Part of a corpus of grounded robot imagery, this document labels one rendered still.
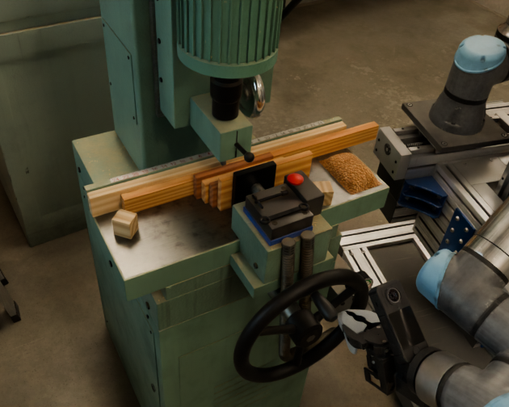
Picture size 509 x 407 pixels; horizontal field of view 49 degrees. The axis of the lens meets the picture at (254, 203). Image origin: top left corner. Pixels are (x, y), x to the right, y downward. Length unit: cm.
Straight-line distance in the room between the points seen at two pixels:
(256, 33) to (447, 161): 90
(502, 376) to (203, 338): 70
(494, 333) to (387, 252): 132
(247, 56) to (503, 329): 55
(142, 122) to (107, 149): 23
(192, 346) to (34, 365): 87
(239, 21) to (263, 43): 6
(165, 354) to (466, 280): 68
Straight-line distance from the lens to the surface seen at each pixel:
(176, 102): 113
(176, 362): 129
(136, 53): 117
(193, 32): 93
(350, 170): 123
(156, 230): 109
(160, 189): 112
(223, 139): 105
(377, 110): 323
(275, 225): 96
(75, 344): 205
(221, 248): 106
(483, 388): 76
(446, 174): 164
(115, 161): 142
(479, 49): 158
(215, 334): 128
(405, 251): 212
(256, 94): 121
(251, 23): 91
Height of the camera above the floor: 168
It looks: 43 degrees down
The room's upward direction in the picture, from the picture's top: 5 degrees clockwise
